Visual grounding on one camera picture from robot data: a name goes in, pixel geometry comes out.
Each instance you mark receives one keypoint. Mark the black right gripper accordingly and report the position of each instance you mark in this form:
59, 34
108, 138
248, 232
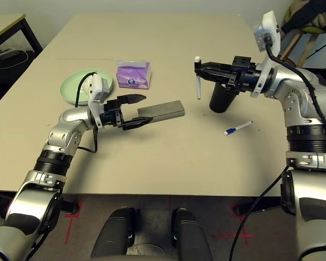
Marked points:
244, 76

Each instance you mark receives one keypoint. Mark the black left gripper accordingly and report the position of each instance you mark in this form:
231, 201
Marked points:
111, 112

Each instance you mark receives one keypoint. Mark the white marker pen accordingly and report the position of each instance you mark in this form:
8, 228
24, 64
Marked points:
198, 89

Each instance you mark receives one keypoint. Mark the grey glasses case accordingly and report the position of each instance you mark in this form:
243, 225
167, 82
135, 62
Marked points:
165, 110

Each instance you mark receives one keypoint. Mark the white marker with blue cap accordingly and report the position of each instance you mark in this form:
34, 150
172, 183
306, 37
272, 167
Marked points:
237, 127

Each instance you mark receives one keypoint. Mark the light green plate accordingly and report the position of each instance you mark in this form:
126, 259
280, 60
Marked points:
73, 81

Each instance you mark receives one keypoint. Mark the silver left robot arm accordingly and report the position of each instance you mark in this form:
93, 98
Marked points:
68, 117

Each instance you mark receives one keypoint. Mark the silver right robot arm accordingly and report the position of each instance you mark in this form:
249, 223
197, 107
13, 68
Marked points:
301, 95

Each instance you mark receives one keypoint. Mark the black pen cup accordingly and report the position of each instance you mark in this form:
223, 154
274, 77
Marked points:
220, 103

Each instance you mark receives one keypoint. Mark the purple tissue pack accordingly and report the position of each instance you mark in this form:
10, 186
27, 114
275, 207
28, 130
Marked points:
133, 76

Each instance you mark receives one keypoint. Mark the wooden stool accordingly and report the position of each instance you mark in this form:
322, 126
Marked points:
296, 43

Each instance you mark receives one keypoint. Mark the dark jacket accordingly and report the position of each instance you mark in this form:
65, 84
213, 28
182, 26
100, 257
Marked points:
298, 19

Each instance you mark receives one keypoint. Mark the green stool cushion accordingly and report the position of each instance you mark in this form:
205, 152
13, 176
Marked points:
312, 30

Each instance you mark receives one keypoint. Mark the black tripod stand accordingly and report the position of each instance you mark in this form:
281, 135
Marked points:
323, 47

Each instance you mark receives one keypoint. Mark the beige garment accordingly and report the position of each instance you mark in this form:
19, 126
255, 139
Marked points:
322, 20

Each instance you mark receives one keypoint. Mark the dark grey robot left leg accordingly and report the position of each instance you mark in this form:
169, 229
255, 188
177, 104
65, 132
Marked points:
114, 233

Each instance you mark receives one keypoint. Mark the dark grey robot leg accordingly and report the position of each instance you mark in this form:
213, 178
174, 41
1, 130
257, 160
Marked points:
188, 236
114, 233

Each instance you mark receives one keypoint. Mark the dark grey robot right leg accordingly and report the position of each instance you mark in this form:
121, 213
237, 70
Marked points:
188, 236

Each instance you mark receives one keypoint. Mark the white power adapter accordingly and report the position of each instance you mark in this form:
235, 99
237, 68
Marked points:
7, 54

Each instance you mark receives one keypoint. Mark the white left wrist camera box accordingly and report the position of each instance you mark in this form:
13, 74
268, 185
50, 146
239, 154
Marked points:
97, 87

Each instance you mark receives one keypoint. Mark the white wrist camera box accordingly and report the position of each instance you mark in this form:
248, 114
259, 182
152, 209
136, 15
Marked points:
270, 24
97, 87

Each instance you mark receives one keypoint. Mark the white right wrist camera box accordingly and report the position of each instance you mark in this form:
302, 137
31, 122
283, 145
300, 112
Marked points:
270, 24

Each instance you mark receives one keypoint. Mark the beige side table black frame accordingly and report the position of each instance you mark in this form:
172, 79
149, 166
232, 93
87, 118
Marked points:
2, 27

